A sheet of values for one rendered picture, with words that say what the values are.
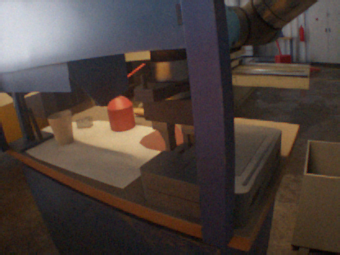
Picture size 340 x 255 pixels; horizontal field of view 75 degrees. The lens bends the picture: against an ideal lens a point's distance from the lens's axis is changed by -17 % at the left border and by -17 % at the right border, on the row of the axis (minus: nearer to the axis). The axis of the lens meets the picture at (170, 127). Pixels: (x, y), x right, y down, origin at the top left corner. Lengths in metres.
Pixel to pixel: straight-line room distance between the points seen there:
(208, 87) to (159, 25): 0.10
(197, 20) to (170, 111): 0.27
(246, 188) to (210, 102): 0.16
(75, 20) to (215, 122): 0.27
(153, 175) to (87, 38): 0.24
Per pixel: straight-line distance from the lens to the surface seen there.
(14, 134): 3.98
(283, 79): 2.84
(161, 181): 0.44
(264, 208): 0.46
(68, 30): 0.45
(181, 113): 0.49
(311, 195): 1.39
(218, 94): 0.27
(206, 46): 0.27
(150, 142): 0.71
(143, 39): 0.33
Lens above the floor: 1.24
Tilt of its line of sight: 20 degrees down
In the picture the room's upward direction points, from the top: 7 degrees counter-clockwise
